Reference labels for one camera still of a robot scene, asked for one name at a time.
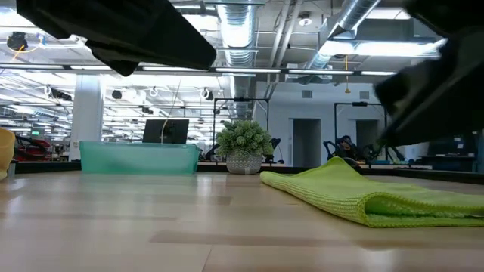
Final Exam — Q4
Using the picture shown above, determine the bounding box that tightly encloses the artificial plant in grey pot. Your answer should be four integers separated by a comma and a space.
216, 119, 275, 176

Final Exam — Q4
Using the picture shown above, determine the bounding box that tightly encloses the silver spiral ventilation duct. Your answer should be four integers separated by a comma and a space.
305, 0, 382, 71
216, 0, 259, 120

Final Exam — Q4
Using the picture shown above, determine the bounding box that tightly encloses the lime green microfiber towel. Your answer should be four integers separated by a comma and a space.
259, 156, 484, 229

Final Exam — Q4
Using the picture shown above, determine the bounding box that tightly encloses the red shelving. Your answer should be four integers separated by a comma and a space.
14, 136, 53, 162

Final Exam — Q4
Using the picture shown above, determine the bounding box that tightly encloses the black aluminium table frame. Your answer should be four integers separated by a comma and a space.
14, 160, 484, 186

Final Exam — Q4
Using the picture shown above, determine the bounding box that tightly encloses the black gantry frame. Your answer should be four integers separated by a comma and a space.
334, 100, 388, 149

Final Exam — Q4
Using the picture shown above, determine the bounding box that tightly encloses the yellow microfiber towel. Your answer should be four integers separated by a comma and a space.
0, 127, 17, 181

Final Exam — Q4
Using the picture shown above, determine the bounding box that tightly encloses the black ceiling cable reel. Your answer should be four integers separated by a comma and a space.
6, 31, 29, 51

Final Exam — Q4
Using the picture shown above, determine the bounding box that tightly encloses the hanging yellow ceiling cable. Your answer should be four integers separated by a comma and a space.
160, 77, 190, 145

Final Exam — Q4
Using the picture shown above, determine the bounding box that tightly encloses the dark screen cabinet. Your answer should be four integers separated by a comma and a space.
427, 130, 478, 171

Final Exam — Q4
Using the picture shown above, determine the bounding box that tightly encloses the person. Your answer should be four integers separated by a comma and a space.
332, 134, 360, 162

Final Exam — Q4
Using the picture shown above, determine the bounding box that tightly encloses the teal translucent plastic bin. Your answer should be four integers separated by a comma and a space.
79, 141, 201, 176

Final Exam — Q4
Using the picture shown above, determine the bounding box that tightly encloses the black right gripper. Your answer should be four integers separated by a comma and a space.
373, 0, 484, 149

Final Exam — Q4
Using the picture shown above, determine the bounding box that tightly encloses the white structural pillar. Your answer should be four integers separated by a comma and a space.
70, 73, 105, 143

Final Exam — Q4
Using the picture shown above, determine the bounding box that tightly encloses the black computer monitor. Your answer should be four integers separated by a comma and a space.
141, 119, 190, 145

